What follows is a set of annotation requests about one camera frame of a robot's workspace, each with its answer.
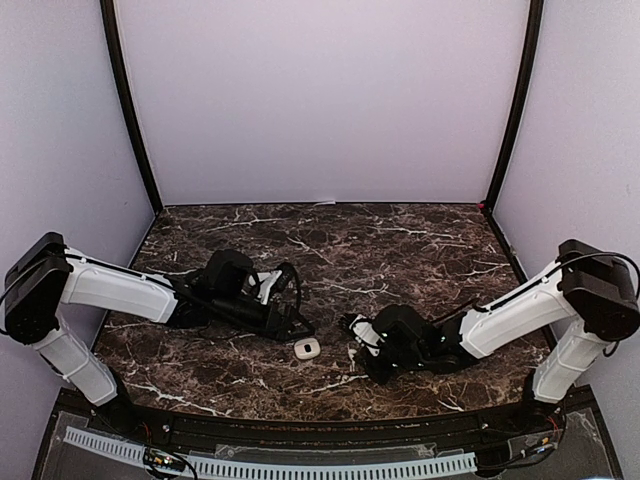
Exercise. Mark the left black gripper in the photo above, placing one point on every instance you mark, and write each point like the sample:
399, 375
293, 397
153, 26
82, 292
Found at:
285, 325

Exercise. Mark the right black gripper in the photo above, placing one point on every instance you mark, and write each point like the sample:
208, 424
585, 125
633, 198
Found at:
378, 374

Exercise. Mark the beige square charging case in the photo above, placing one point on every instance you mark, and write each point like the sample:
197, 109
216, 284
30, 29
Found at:
307, 349

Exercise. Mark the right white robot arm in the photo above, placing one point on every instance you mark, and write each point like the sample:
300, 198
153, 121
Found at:
596, 291

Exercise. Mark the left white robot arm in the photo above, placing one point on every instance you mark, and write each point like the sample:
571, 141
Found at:
228, 289

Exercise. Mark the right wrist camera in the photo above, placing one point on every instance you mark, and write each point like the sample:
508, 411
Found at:
360, 328

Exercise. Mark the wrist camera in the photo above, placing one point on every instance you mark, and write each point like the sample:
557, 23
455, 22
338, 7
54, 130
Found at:
360, 328
265, 285

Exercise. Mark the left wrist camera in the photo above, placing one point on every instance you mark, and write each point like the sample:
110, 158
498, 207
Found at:
265, 285

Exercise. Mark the black front rail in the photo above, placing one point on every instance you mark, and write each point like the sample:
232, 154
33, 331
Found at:
203, 431

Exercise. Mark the white slotted cable duct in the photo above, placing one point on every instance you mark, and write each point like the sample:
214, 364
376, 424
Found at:
202, 467

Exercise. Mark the left black frame post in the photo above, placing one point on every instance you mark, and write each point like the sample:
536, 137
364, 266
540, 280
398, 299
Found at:
126, 101

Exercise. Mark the black frame post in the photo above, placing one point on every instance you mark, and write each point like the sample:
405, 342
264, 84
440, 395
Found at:
126, 101
521, 89

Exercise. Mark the right black frame post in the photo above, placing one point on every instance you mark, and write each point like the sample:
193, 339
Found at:
521, 89

